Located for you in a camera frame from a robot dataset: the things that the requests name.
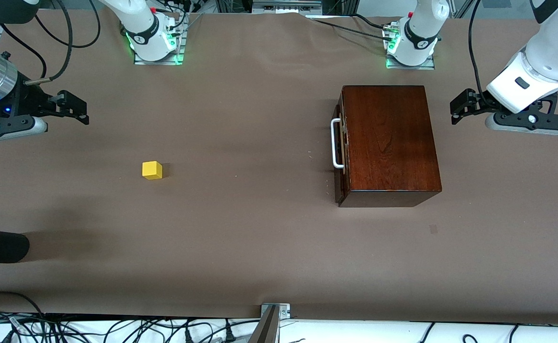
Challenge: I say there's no yellow cube block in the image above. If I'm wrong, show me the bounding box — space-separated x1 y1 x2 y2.
142 161 163 180

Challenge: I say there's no wooden drawer with white handle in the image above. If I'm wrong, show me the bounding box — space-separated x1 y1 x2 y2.
331 93 351 205

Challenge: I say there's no dark brown wooden cabinet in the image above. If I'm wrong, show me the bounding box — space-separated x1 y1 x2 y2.
335 86 442 208

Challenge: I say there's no silver device box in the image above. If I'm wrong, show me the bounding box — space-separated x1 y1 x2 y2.
252 0 322 14

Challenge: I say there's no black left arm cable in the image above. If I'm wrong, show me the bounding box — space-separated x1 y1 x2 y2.
468 0 490 103

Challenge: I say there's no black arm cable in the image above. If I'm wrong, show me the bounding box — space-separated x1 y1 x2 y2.
468 0 490 103
0 0 101 87

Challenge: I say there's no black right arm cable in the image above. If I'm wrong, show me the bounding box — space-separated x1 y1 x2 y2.
0 0 101 87

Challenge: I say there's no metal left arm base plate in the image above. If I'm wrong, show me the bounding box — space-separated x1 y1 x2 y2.
386 21 436 71

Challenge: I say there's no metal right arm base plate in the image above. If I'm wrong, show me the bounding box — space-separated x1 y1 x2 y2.
134 14 185 66

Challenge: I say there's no black cable on table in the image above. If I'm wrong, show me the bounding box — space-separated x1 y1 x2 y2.
303 13 399 39

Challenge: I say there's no black looped cable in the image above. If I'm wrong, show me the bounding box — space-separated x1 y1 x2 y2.
0 291 46 329

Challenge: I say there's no metal mount bracket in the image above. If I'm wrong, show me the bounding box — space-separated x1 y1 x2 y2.
248 303 291 343

